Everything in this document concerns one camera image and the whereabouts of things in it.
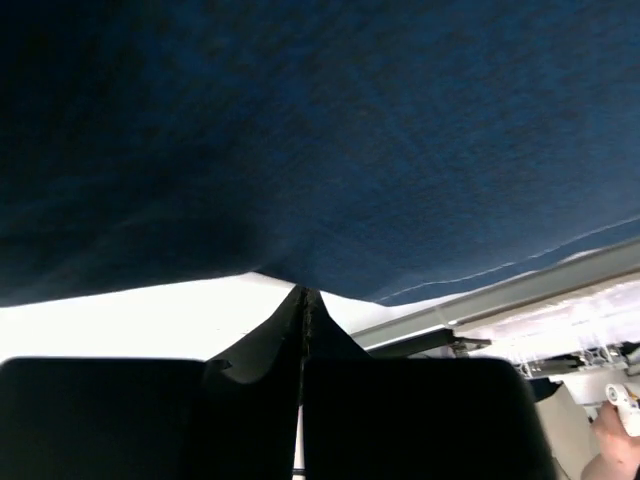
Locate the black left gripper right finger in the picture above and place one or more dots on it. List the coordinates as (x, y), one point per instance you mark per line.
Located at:
(400, 418)

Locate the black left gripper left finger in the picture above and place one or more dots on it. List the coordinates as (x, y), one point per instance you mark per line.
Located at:
(231, 417)

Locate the dark blue cloth placemat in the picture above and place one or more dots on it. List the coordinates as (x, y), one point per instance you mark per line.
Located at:
(387, 151)

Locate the person's bare hand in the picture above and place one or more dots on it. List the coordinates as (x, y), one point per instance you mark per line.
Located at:
(618, 457)

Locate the white handheld device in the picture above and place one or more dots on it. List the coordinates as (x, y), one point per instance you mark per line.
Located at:
(625, 397)

